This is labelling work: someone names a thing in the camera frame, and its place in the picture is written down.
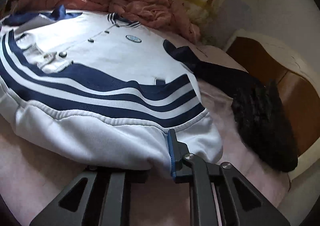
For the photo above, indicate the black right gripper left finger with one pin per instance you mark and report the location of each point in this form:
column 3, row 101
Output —
column 97, row 196

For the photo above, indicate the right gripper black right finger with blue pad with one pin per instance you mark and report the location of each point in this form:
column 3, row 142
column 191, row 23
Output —
column 219, row 194

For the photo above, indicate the white navy striped sweatshirt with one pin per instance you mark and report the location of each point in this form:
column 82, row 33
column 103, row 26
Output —
column 101, row 90

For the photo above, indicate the black garment pile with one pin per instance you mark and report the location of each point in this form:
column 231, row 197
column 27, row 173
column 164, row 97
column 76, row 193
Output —
column 258, row 111

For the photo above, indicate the white wooden bed headboard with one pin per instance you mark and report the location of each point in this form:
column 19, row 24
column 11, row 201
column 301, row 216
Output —
column 270, row 59

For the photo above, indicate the pink quilted comforter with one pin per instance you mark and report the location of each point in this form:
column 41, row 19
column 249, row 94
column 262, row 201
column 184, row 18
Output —
column 156, row 14

